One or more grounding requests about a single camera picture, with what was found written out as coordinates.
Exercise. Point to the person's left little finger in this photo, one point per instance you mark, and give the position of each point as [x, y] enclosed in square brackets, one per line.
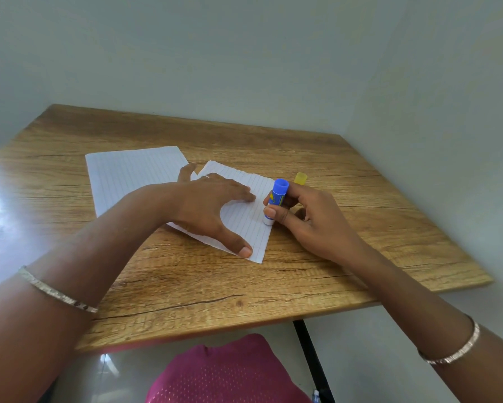
[186, 172]

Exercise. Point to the large lined paper sheet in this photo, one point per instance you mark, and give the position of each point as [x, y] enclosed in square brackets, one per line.
[125, 176]

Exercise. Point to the blue glue stick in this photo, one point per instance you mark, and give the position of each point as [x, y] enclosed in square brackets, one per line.
[278, 196]

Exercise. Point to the person's right forearm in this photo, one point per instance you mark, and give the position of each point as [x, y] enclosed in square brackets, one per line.
[423, 314]

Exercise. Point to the silver bangle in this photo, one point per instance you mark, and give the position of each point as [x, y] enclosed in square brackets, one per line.
[459, 350]
[54, 291]

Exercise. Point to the torn lined paper piece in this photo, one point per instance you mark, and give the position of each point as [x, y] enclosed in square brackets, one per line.
[247, 222]

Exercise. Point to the person's right thumb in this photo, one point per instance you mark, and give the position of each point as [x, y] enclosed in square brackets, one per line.
[286, 217]

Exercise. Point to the person's left forearm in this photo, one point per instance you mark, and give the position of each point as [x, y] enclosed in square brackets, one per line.
[79, 264]

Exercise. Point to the person's left thumb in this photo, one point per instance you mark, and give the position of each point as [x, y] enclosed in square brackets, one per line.
[237, 245]

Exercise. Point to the small blue white object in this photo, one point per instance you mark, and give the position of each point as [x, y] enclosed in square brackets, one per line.
[316, 397]

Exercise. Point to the pink dotted garment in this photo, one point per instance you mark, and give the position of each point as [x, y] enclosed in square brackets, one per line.
[226, 373]

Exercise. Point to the person's right hand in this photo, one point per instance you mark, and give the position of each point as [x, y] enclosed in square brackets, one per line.
[323, 228]

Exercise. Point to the person's left hand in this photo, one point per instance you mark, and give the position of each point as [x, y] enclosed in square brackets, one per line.
[201, 205]

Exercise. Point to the yellow glue stick cap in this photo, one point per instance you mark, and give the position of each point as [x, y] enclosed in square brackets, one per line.
[300, 178]

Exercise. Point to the black table leg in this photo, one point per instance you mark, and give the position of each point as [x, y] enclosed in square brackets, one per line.
[312, 360]

